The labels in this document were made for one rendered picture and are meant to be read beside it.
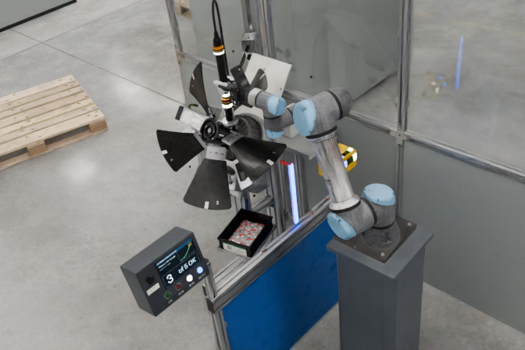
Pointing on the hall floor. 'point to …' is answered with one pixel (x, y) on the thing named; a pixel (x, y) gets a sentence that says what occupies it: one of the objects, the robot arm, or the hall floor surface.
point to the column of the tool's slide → (249, 0)
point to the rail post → (219, 330)
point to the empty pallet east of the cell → (46, 118)
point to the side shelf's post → (301, 185)
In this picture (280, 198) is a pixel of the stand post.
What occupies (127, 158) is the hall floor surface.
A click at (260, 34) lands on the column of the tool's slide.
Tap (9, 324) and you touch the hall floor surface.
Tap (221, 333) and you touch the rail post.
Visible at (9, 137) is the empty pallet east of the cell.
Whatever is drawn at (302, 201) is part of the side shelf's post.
